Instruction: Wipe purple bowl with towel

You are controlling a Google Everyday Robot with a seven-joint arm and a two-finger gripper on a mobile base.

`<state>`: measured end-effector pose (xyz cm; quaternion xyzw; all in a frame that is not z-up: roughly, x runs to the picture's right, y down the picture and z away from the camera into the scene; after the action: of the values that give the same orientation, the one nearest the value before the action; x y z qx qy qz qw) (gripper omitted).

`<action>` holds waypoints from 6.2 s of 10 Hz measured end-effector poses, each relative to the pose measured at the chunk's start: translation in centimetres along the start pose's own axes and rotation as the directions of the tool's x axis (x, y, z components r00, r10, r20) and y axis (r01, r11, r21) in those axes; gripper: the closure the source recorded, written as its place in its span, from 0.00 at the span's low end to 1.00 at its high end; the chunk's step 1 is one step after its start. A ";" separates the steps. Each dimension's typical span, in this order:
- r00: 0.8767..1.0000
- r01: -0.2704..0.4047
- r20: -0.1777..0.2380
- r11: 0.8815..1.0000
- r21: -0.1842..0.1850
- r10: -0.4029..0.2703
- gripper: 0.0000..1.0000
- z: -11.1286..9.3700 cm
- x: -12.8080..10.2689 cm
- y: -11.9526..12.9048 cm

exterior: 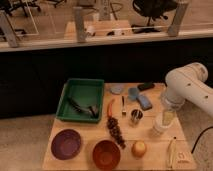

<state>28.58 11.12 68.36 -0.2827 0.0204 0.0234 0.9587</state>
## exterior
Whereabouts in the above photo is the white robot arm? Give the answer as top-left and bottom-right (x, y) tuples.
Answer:
(153, 62), (213, 133)

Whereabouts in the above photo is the orange-brown bowl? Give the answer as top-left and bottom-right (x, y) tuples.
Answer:
(92, 140), (121, 171)

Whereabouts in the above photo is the purple bowl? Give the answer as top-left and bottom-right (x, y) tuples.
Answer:
(51, 129), (82, 160)

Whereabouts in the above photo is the white cup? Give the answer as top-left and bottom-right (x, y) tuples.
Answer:
(153, 122), (168, 135)

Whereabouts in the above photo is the blue sponge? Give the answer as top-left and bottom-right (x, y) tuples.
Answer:
(137, 95), (152, 111)

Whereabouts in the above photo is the metal cup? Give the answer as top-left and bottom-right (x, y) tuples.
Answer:
(130, 109), (143, 126)

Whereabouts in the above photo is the wooden board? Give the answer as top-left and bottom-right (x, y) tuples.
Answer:
(42, 83), (196, 171)

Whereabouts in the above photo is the black remote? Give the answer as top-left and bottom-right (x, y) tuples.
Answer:
(137, 82), (155, 91)

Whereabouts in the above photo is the yellow apple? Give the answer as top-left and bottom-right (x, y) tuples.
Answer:
(131, 141), (147, 158)

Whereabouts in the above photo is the metal fork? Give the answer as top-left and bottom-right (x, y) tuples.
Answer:
(122, 96), (126, 116)

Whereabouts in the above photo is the bunch of dark grapes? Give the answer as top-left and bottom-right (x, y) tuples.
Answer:
(107, 117), (126, 149)

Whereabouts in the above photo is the black brush in tray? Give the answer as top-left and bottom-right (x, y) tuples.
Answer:
(67, 97), (99, 118)

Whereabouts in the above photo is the green plastic tray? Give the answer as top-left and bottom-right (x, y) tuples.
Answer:
(56, 78), (104, 123)

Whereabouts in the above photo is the black office chair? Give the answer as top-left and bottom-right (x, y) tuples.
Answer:
(131, 0), (178, 34)

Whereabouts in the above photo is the black cable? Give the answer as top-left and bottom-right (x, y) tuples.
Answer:
(191, 125), (213, 154)

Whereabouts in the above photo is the grey post right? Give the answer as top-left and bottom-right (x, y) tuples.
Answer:
(167, 0), (189, 37)

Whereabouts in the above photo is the grey post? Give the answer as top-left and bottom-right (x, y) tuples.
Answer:
(73, 6), (86, 43)
(167, 0), (189, 37)
(0, 11), (19, 48)

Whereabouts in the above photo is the grey post middle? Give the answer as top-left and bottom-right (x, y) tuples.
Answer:
(73, 6), (86, 43)

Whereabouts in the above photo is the grey post left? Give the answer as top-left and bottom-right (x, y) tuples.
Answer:
(0, 11), (19, 48)

